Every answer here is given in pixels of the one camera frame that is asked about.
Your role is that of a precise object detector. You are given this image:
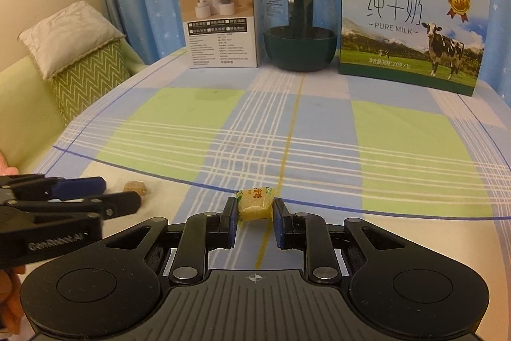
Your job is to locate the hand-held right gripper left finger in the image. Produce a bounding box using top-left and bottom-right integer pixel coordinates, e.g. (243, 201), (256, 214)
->
(104, 197), (240, 286)

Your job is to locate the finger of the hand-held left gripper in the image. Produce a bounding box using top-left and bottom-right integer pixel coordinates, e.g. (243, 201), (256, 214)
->
(0, 174), (106, 203)
(0, 191), (143, 225)

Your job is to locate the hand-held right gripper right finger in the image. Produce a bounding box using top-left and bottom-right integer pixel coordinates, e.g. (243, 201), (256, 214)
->
(271, 199), (405, 284)

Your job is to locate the brown candy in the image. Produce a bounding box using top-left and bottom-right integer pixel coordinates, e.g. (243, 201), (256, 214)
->
(120, 179), (149, 196)

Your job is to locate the yellow snack packet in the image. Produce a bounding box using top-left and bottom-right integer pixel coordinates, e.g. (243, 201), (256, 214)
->
(235, 187), (277, 223)

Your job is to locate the person's left hand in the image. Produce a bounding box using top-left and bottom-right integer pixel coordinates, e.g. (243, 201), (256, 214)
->
(0, 266), (25, 336)

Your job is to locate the pink object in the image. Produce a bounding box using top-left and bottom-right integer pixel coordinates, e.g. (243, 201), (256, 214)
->
(0, 153), (19, 176)

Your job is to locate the light green sofa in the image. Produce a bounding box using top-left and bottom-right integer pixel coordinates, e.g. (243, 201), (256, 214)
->
(0, 43), (149, 174)

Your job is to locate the plaid tablecloth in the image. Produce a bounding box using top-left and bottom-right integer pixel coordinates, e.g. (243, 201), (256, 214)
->
(34, 49), (511, 275)

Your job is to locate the green zigzag pillow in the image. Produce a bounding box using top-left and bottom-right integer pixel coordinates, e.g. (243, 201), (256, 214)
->
(50, 41), (133, 128)

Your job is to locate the white crinkled pillow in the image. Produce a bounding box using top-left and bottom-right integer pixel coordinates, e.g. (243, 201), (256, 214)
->
(18, 0), (126, 80)

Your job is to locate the dark green glass humidifier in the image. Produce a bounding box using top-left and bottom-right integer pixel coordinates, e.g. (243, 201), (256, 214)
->
(261, 0), (340, 72)

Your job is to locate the white humidifier box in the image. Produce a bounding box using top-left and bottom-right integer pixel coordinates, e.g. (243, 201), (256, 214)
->
(176, 0), (266, 69)

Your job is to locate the milk carton box with cow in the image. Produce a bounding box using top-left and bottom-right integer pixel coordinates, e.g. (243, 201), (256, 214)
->
(338, 0), (491, 97)

